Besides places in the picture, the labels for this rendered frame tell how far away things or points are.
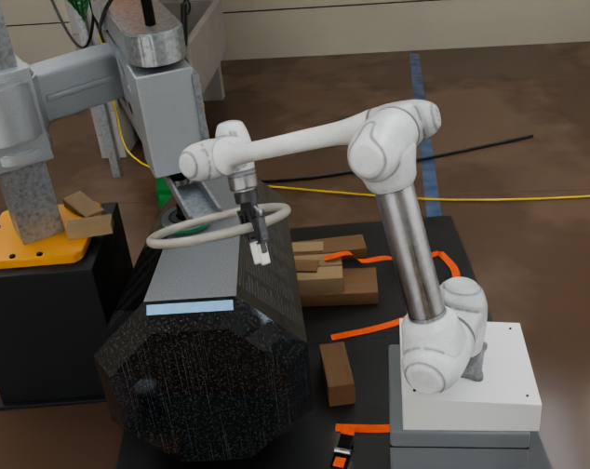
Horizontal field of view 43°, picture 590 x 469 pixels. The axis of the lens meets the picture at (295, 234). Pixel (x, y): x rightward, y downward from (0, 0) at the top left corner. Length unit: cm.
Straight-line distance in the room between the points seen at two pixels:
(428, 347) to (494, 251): 256
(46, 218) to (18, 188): 19
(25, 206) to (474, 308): 207
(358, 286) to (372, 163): 233
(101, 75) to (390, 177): 192
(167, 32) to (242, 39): 519
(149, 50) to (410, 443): 161
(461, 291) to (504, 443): 47
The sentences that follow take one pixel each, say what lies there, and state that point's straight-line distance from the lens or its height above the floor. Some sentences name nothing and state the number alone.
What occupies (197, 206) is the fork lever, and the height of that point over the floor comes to 110.
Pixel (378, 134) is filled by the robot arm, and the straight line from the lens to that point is 176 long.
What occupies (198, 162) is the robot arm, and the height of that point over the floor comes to 158.
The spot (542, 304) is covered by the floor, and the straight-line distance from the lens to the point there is 412.
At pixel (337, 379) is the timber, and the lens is 342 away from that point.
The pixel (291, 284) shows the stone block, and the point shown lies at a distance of 312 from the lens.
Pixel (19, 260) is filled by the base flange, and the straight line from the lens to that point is 344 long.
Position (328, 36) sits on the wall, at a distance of 787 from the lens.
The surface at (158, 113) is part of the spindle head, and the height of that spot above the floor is 141.
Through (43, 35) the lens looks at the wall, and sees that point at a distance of 858.
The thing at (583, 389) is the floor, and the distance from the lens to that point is 367.
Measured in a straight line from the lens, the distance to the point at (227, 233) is 226.
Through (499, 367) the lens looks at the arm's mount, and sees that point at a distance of 234.
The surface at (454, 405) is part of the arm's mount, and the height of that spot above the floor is 90.
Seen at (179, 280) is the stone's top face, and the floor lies 85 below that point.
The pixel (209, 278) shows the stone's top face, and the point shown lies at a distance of 287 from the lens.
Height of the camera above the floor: 244
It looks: 31 degrees down
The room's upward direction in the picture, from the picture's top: 6 degrees counter-clockwise
